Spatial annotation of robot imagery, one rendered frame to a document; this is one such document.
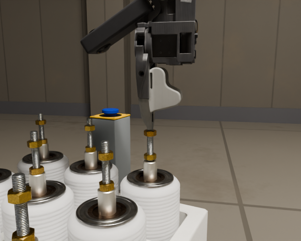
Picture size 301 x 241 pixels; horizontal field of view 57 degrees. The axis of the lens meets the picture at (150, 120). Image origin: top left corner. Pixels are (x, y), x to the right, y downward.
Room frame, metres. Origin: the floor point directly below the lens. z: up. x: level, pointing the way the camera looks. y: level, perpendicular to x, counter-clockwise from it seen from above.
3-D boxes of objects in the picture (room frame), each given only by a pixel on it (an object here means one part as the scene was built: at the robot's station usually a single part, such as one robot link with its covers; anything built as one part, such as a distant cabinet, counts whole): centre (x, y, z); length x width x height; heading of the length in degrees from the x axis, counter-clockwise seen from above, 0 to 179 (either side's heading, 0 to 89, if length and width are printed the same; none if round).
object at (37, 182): (0.37, 0.16, 0.26); 0.02 x 0.02 x 0.03
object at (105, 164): (0.32, 0.05, 0.30); 0.01 x 0.01 x 0.08
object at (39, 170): (0.37, 0.16, 0.29); 0.02 x 0.02 x 0.01; 11
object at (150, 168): (0.42, 0.00, 0.26); 0.02 x 0.02 x 0.03
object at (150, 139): (0.42, 0.00, 0.31); 0.01 x 0.01 x 0.08
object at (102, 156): (0.32, 0.05, 0.32); 0.02 x 0.02 x 0.01; 77
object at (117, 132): (0.66, 0.10, 0.16); 0.07 x 0.07 x 0.31; 63
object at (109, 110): (0.66, 0.10, 0.32); 0.04 x 0.04 x 0.02
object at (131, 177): (0.42, 0.00, 0.25); 0.08 x 0.08 x 0.01
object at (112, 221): (0.32, 0.05, 0.25); 0.08 x 0.08 x 0.01
